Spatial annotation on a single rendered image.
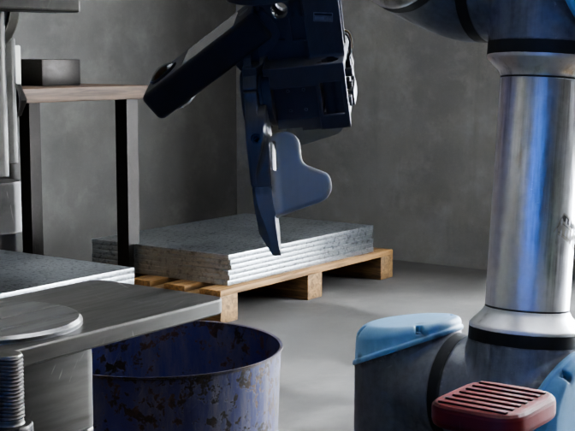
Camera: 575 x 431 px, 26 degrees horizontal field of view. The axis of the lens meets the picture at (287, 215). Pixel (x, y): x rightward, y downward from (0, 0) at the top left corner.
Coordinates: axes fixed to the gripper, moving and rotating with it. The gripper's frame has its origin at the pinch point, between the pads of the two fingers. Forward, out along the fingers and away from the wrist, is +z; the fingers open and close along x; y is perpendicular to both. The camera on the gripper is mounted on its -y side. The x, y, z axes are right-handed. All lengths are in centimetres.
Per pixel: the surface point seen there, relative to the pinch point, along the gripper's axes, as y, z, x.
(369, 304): -30, 199, 329
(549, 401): 19.6, 0.5, -27.5
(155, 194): -137, 192, 435
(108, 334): -9.3, -1.6, -19.9
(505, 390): 17.0, 0.4, -26.2
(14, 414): -8.6, -8.1, -38.5
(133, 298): -10.4, 1.2, -10.0
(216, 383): -26, 60, 68
